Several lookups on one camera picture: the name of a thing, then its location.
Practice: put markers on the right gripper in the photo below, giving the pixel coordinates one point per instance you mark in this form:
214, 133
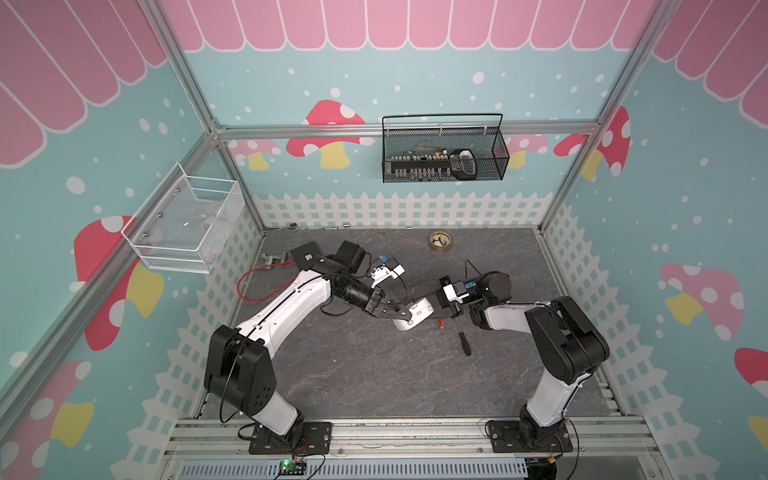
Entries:
454, 309

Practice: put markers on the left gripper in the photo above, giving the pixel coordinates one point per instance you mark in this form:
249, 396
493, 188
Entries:
373, 307

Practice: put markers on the white alarm clock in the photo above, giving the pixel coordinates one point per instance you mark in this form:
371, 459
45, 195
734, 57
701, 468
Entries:
415, 314

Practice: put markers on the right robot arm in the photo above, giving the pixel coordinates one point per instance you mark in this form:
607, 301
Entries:
570, 346

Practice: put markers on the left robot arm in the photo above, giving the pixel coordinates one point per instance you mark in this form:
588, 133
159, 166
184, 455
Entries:
239, 366

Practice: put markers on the tape roll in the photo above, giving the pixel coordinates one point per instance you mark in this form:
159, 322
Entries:
440, 241

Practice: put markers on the black box device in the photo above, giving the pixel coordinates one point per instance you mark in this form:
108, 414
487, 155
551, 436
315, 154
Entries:
309, 257

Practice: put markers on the small circuit board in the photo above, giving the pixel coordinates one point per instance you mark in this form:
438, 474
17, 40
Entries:
292, 468

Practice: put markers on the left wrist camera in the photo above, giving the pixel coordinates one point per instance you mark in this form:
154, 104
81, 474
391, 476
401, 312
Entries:
387, 268

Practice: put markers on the metal clip bracket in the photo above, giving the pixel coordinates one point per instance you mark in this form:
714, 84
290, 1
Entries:
271, 260

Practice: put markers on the black wire mesh basket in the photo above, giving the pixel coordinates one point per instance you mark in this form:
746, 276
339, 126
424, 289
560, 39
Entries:
443, 148

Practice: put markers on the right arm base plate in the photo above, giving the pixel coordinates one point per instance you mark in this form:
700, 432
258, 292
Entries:
510, 437

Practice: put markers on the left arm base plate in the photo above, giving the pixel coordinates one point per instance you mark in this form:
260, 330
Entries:
308, 438

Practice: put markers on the white wire basket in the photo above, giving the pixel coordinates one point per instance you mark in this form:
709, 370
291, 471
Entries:
186, 224

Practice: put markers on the aluminium front rail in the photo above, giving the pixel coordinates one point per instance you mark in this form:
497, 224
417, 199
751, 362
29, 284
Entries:
419, 448

